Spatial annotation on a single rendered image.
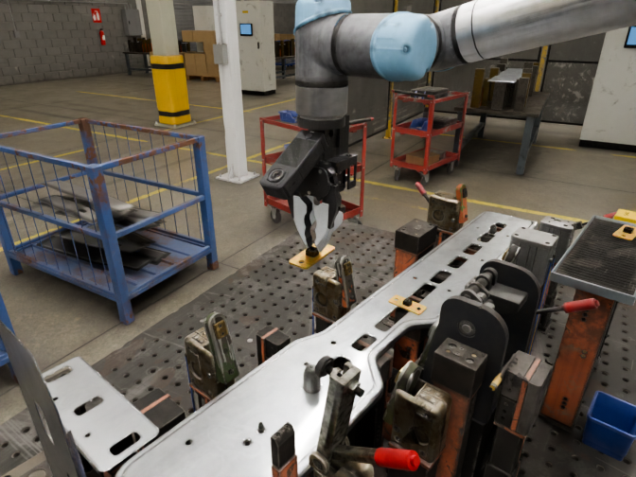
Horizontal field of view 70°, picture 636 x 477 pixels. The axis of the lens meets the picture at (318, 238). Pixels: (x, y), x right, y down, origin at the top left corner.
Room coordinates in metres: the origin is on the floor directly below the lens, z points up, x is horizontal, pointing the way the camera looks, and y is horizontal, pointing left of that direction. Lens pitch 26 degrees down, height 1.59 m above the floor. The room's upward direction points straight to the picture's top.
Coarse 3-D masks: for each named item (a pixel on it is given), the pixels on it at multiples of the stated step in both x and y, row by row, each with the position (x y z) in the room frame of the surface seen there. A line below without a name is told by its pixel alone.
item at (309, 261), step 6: (312, 246) 0.67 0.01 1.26; (330, 246) 0.68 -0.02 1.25; (306, 252) 0.65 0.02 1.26; (312, 252) 0.65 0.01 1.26; (318, 252) 0.66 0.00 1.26; (324, 252) 0.66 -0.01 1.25; (330, 252) 0.67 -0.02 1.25; (294, 258) 0.64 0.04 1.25; (300, 258) 0.64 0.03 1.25; (306, 258) 0.64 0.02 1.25; (312, 258) 0.64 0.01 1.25; (318, 258) 0.64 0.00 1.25; (294, 264) 0.63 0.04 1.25; (300, 264) 0.62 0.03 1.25; (306, 264) 0.62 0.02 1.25; (312, 264) 0.63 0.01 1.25
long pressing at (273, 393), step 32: (480, 224) 1.34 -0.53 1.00; (512, 224) 1.34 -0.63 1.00; (448, 256) 1.12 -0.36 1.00; (480, 256) 1.12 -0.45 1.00; (384, 288) 0.96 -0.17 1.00; (416, 288) 0.96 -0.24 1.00; (448, 288) 0.96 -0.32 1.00; (352, 320) 0.82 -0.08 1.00; (416, 320) 0.82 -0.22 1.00; (288, 352) 0.72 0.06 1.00; (320, 352) 0.72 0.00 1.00; (352, 352) 0.72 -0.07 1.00; (384, 352) 0.73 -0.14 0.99; (256, 384) 0.63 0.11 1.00; (288, 384) 0.63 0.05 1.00; (192, 416) 0.56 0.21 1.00; (224, 416) 0.55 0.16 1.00; (256, 416) 0.55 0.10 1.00; (288, 416) 0.55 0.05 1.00; (320, 416) 0.55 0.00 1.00; (352, 416) 0.55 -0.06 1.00; (160, 448) 0.49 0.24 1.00; (192, 448) 0.49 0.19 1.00; (224, 448) 0.49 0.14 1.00; (256, 448) 0.49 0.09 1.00
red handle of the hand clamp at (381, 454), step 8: (336, 448) 0.43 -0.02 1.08; (344, 448) 0.42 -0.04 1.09; (352, 448) 0.41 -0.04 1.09; (360, 448) 0.41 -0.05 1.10; (368, 448) 0.40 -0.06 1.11; (384, 448) 0.39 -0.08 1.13; (336, 456) 0.42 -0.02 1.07; (344, 456) 0.41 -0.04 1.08; (352, 456) 0.40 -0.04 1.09; (360, 456) 0.39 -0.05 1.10; (368, 456) 0.39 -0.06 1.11; (376, 456) 0.38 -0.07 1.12; (384, 456) 0.37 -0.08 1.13; (392, 456) 0.37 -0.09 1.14; (400, 456) 0.36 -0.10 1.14; (408, 456) 0.36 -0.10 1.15; (416, 456) 0.36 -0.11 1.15; (376, 464) 0.38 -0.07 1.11; (384, 464) 0.37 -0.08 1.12; (392, 464) 0.36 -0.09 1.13; (400, 464) 0.36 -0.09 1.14; (408, 464) 0.35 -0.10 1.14; (416, 464) 0.35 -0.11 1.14
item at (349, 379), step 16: (320, 368) 0.43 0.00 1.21; (336, 368) 0.43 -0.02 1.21; (352, 368) 0.43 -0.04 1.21; (336, 384) 0.41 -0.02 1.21; (352, 384) 0.41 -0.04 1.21; (336, 400) 0.41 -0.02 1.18; (352, 400) 0.43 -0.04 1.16; (336, 416) 0.41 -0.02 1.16; (320, 432) 0.42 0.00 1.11; (336, 432) 0.41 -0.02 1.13; (320, 448) 0.42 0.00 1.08
